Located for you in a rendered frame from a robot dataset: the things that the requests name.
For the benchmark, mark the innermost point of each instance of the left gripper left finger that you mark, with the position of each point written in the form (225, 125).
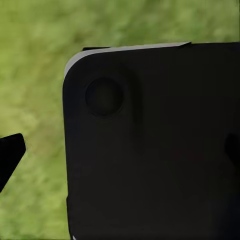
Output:
(12, 149)

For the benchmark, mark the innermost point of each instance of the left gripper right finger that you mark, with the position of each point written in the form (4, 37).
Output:
(232, 149)

